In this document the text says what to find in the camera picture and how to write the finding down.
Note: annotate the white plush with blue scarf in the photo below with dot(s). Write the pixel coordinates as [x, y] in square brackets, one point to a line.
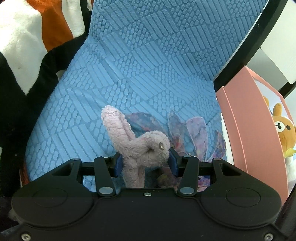
[291, 172]

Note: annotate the purple bunny plush with ribbon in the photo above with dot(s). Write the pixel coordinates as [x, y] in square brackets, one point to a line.
[143, 144]

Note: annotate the brown bear plush blue shirt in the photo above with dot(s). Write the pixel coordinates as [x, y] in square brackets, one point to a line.
[285, 129]

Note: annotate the pink cardboard box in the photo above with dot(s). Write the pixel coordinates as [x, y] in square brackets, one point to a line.
[247, 103]

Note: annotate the blue quilted cushion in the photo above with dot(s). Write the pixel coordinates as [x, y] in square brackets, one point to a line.
[140, 56]

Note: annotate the white orange black blanket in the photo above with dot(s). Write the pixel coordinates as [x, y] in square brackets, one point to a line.
[38, 39]

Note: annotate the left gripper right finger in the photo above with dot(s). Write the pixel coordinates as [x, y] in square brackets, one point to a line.
[196, 175]

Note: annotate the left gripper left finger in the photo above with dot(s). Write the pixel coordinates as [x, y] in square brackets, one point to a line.
[101, 168]

